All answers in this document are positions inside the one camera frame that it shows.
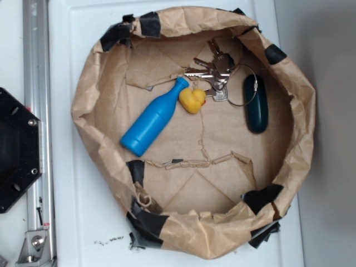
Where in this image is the yellow rubber duck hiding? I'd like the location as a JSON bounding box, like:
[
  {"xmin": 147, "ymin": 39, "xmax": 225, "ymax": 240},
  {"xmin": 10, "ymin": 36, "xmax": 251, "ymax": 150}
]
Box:
[{"xmin": 179, "ymin": 88, "xmax": 206, "ymax": 114}]

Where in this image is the brown paper bag basin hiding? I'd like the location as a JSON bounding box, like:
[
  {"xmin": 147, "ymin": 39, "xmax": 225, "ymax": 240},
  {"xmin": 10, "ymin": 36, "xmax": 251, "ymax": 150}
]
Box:
[{"xmin": 71, "ymin": 7, "xmax": 316, "ymax": 259}]

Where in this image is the blue plastic bottle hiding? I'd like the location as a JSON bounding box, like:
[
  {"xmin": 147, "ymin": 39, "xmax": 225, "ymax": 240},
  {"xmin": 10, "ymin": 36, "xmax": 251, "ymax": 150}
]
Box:
[{"xmin": 120, "ymin": 77, "xmax": 189, "ymax": 157}]

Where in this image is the silver key bunch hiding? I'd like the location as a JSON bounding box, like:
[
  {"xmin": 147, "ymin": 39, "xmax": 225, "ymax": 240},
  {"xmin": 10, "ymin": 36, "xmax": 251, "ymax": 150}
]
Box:
[{"xmin": 185, "ymin": 39, "xmax": 235, "ymax": 102}]

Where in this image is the dark teal oval case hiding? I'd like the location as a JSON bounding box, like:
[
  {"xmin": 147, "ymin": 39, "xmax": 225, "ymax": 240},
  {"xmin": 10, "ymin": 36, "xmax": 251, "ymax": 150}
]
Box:
[{"xmin": 244, "ymin": 75, "xmax": 269, "ymax": 134}]

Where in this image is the wire key ring loop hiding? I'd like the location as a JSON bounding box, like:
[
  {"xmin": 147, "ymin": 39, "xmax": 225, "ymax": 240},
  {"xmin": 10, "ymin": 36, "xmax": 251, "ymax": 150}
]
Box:
[{"xmin": 224, "ymin": 64, "xmax": 264, "ymax": 107}]

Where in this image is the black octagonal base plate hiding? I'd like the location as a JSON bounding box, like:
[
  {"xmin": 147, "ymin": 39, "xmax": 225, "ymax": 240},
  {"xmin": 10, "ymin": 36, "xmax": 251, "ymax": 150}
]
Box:
[{"xmin": 1, "ymin": 88, "xmax": 41, "ymax": 214}]

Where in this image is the aluminium extrusion rail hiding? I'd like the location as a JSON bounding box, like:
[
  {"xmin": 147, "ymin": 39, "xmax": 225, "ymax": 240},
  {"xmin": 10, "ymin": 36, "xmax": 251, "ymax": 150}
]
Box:
[{"xmin": 22, "ymin": 1, "xmax": 57, "ymax": 266}]

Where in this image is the metal corner bracket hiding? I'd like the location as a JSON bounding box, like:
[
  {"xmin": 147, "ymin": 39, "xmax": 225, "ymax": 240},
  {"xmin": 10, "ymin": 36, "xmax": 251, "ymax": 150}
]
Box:
[{"xmin": 16, "ymin": 230, "xmax": 52, "ymax": 266}]

